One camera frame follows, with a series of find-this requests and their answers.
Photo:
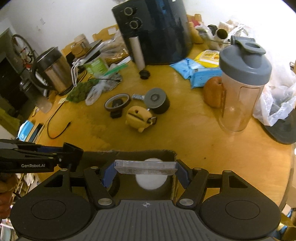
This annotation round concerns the light blue wrapper pack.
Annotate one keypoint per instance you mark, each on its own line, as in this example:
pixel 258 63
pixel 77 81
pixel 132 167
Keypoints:
pixel 186 67

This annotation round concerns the green labelled tub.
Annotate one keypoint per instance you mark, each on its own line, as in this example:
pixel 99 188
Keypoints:
pixel 97 67

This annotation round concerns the black cap hat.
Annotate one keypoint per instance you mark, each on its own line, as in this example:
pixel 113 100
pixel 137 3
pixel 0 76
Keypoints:
pixel 283 131

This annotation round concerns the steel electric kettle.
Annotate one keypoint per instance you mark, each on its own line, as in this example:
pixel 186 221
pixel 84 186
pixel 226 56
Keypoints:
pixel 51 71

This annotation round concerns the clear shaker bottle grey lid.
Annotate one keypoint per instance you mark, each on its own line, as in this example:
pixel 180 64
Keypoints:
pixel 245 72

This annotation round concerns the black cylinder sleeve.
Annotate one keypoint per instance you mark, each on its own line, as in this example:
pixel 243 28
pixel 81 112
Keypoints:
pixel 116 114

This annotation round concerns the clear plastic case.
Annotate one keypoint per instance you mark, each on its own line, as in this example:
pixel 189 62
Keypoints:
pixel 145 167

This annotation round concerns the white foam cylinder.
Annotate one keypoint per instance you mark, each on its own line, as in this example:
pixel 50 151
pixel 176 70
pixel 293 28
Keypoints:
pixel 150 182

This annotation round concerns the grey smoky plastic cup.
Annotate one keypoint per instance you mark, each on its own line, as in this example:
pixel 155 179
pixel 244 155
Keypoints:
pixel 35 96

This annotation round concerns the brown cardboard box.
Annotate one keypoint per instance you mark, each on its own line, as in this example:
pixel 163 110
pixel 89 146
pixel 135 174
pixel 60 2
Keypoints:
pixel 129 188

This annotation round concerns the yellow pig-shaped figure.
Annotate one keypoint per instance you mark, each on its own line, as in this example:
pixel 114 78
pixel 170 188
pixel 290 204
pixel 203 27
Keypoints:
pixel 139 118

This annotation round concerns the small black round cap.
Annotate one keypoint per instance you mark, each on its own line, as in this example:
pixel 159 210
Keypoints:
pixel 144 74

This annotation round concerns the grey marbled bar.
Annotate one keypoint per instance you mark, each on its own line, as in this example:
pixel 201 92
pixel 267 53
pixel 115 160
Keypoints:
pixel 138 97

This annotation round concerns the blue wipes pack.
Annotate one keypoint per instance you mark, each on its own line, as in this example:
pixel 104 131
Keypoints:
pixel 202 75

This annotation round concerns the brown kapton tape roll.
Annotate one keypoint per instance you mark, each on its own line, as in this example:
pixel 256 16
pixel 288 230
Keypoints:
pixel 124 96

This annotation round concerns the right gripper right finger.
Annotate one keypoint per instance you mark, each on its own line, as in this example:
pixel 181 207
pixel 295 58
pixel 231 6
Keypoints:
pixel 194 183

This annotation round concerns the black air fryer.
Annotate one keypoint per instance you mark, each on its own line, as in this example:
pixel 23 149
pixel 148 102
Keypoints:
pixel 161 26

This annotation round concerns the blue tissue box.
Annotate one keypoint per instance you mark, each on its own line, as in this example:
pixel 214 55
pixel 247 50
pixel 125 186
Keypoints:
pixel 24 130

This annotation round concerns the clear crumpled plastic bag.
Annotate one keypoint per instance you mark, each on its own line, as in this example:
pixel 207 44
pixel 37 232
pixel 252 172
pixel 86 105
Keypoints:
pixel 101 85

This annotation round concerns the silver air fryer handle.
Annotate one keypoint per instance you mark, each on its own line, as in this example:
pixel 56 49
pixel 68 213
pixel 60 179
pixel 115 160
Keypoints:
pixel 137 52

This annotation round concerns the yellow wipes pack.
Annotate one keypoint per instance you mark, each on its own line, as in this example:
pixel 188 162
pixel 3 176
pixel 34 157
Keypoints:
pixel 208 58

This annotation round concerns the grey black filament spool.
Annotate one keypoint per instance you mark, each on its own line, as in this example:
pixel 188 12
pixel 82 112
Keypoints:
pixel 157 100

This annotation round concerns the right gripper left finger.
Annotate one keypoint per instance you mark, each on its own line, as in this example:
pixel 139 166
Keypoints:
pixel 102 185

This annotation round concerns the white charger with cables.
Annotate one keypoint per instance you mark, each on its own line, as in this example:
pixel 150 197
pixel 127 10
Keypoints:
pixel 74 70

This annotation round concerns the white plastic bag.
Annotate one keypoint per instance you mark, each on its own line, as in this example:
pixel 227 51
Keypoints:
pixel 277 99

